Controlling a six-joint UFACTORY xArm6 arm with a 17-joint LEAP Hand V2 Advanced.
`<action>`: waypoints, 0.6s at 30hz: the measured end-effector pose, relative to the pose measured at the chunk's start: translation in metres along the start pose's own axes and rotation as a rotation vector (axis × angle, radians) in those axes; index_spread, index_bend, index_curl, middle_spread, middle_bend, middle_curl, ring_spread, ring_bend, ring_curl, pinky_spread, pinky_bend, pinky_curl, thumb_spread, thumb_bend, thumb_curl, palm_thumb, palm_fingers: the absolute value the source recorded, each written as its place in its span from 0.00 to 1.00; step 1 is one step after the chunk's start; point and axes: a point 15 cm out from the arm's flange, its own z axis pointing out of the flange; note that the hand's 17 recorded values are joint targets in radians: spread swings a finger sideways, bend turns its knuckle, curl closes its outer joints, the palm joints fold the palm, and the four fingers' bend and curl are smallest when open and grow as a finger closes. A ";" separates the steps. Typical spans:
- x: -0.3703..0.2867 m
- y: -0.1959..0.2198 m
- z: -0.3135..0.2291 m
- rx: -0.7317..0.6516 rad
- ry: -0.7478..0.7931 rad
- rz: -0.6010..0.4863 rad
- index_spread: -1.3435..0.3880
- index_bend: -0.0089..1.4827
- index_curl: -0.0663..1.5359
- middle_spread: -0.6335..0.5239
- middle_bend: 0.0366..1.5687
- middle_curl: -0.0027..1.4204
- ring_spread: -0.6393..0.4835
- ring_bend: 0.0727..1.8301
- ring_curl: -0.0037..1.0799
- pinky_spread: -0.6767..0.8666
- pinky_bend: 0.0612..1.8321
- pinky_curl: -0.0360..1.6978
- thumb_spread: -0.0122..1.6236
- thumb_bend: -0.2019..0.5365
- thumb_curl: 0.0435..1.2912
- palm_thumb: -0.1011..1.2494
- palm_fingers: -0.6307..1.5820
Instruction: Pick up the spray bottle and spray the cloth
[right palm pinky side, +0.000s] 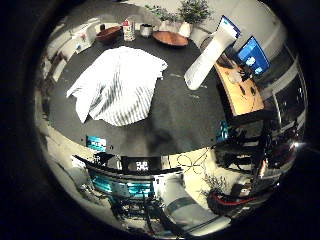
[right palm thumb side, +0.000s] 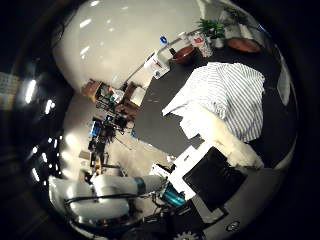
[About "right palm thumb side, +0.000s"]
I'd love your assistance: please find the bright green potted plant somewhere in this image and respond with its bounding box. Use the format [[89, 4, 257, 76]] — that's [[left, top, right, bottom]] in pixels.
[[197, 18, 226, 50]]

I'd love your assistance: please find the cluttered wooden shelf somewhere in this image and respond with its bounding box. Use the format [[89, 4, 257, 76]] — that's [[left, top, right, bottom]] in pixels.
[[81, 78, 147, 122]]

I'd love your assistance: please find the white cardboard box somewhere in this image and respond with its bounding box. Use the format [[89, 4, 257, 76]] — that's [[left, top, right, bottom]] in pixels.
[[143, 52, 172, 80]]

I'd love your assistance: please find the white spray bottle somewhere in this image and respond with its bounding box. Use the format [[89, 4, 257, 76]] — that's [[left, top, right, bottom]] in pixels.
[[186, 31, 214, 58]]

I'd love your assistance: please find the brown wooden bowl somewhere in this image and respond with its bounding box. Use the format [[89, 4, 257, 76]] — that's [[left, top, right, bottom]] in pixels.
[[171, 45, 198, 66]]

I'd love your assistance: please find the dark leafy potted plant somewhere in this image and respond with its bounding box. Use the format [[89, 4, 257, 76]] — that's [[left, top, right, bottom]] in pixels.
[[223, 6, 250, 26]]

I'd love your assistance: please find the striped white cloth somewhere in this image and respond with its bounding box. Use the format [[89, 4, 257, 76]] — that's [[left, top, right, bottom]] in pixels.
[[161, 61, 266, 144]]

